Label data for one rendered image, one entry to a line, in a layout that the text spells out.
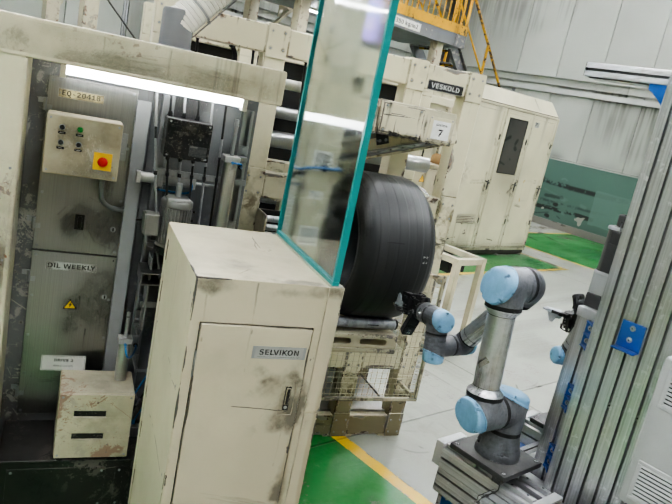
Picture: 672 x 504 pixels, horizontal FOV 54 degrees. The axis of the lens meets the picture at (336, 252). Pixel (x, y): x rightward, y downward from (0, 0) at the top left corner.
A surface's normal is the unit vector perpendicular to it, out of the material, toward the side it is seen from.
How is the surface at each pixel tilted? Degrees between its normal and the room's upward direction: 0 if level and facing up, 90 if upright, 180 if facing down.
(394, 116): 90
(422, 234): 64
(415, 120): 90
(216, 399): 90
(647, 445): 90
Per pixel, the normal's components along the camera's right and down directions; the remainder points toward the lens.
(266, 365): 0.35, 0.29
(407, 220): 0.40, -0.32
